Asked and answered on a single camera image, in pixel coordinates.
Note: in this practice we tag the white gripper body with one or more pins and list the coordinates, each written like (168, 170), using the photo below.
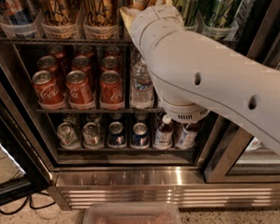
(148, 17)

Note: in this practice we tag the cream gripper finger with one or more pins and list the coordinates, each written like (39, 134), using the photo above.
(163, 2)
(128, 17)

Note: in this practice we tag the orange lacroix can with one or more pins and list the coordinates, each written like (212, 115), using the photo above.
(60, 12)
(141, 4)
(101, 13)

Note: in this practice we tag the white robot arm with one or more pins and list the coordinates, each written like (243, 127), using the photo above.
(190, 72)

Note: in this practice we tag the green LaCroix can left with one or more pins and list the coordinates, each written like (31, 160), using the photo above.
(188, 10)

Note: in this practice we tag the green lacroix can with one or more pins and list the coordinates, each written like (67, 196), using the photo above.
(220, 13)
(188, 10)

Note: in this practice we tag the second row right Coca-Cola can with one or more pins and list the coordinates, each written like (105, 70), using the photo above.
(110, 63)

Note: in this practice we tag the second row coca-cola can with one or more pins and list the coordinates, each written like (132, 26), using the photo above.
(51, 64)
(110, 63)
(82, 63)

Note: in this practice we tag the green LaCroix can right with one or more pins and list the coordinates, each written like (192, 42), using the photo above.
(220, 13)

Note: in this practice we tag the second row middle Coca-Cola can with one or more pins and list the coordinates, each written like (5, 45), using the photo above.
(82, 63)

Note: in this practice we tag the front right Coca-Cola can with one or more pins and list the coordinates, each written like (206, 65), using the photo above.
(111, 87)

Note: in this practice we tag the second row left Coca-Cola can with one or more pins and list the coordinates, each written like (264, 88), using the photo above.
(51, 64)

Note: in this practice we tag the front middle Coca-Cola can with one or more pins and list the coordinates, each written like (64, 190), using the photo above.
(78, 87)

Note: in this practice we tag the fridge sliding glass door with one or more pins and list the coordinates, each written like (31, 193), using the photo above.
(235, 161)

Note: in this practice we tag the front left Coca-Cola can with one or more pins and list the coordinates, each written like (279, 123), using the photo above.
(47, 89)

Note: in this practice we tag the Pepsi can right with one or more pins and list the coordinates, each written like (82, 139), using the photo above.
(139, 135)

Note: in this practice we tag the pepsi can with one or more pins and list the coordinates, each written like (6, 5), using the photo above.
(139, 135)
(116, 134)

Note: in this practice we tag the blue red energy can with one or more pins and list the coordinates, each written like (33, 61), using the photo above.
(16, 11)

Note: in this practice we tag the Pepsi can left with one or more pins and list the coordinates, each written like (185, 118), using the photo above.
(116, 134)

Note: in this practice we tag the green soda can right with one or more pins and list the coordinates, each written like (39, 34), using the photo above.
(91, 134)

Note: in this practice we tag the green soda can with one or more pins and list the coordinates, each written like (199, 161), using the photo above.
(67, 135)
(91, 134)

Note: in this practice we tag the green soda can left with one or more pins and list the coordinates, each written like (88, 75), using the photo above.
(67, 135)

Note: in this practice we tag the steel fridge base grille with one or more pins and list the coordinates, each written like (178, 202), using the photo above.
(79, 188)

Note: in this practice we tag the front left water bottle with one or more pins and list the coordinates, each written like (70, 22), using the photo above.
(141, 86)

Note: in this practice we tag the iced tea bottle left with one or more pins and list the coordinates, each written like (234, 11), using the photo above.
(164, 131)

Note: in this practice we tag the iced tea bottle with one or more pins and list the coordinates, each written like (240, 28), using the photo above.
(186, 134)
(164, 131)

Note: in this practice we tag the iced tea bottle right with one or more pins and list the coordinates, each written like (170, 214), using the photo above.
(186, 134)

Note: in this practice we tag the clear plastic bin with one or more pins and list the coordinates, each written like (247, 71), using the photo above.
(132, 213)

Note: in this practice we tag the top wire shelf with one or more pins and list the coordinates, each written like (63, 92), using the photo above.
(45, 41)

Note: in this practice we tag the wire shelf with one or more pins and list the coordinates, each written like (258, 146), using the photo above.
(130, 110)
(45, 41)

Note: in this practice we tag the middle wire shelf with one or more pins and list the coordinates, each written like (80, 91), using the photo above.
(130, 110)

